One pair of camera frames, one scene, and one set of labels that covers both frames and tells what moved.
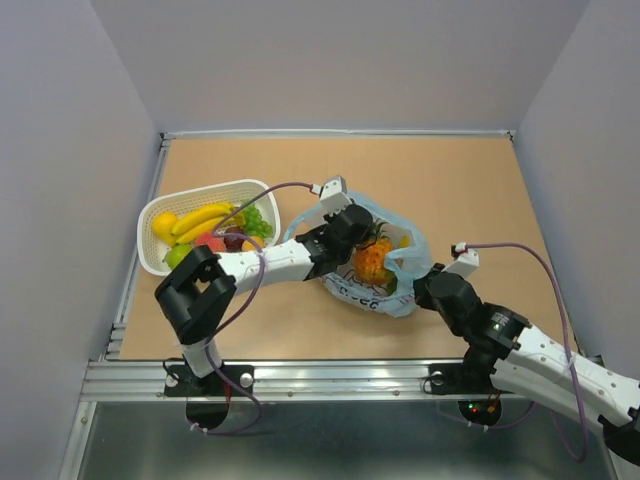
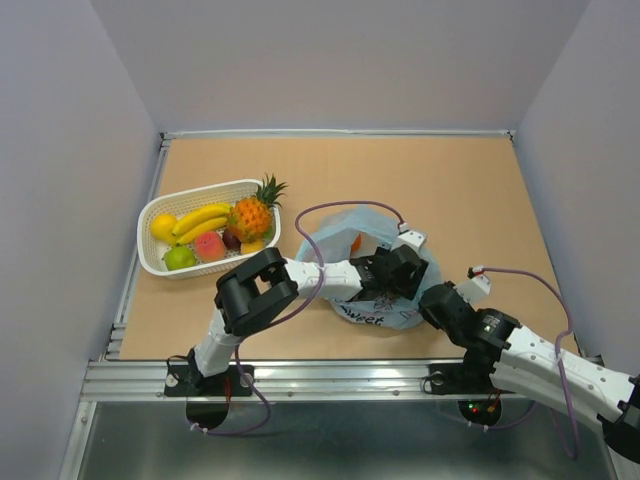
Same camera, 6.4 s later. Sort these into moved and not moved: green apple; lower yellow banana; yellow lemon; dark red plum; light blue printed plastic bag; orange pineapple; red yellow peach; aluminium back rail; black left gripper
Moved: black left gripper; light blue printed plastic bag; orange pineapple
Not moved: aluminium back rail; dark red plum; red yellow peach; lower yellow banana; yellow lemon; green apple
